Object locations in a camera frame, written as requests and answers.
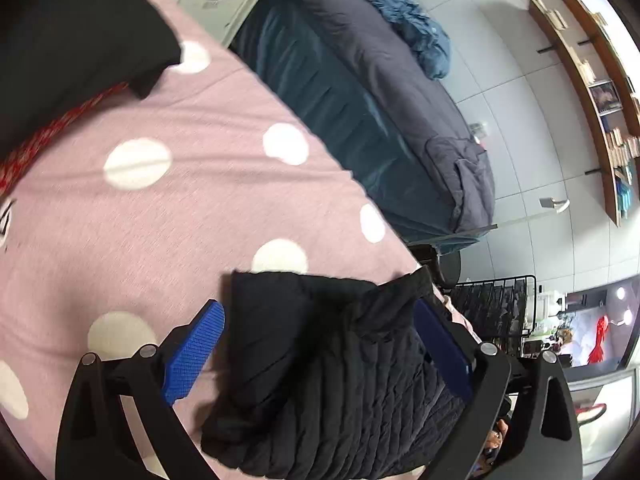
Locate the white lamp on stand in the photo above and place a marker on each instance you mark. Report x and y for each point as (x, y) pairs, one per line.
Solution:
(552, 204)

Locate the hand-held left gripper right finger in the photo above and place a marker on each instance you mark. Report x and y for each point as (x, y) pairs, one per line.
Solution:
(445, 355)

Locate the row of books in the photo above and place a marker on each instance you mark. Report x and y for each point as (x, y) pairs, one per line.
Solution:
(622, 147)

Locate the framed picture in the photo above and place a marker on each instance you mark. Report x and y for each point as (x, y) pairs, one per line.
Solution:
(606, 97)

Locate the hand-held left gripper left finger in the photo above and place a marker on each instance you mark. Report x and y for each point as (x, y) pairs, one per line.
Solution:
(195, 350)

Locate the grey bed blanket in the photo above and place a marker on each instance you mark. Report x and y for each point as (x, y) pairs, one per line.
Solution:
(400, 110)

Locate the red patterned cloth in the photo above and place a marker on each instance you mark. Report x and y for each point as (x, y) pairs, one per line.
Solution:
(30, 150)

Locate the black folded garment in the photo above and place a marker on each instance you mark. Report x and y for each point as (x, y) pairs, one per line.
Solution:
(75, 35)

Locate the black quilted jacket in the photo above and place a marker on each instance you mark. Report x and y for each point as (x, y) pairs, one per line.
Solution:
(325, 360)

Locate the black round stool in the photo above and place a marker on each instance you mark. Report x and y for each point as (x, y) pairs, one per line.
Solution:
(445, 265)

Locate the long wooden wall shelf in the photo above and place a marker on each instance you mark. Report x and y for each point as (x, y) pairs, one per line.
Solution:
(580, 90)

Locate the wall poster with red figure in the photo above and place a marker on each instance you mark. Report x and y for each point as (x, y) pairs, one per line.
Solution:
(600, 325)

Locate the pink polka dot blanket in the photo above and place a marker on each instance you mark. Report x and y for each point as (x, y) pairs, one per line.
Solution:
(200, 185)

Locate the blue duvet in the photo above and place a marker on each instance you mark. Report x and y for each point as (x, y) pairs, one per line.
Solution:
(390, 0)

